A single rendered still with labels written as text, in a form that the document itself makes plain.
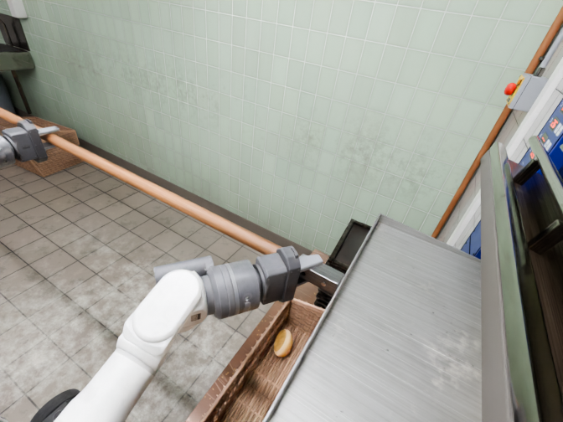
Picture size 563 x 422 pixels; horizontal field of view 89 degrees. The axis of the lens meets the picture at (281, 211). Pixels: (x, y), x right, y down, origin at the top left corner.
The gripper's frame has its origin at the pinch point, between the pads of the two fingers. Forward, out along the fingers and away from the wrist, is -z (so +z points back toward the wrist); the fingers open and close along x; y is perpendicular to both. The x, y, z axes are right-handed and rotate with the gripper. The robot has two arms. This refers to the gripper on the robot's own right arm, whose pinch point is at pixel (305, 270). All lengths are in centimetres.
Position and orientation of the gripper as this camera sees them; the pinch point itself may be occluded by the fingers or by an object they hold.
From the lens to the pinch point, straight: 57.1
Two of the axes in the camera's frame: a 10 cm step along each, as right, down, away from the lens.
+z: -9.1, 1.4, -4.0
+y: -4.0, -5.8, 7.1
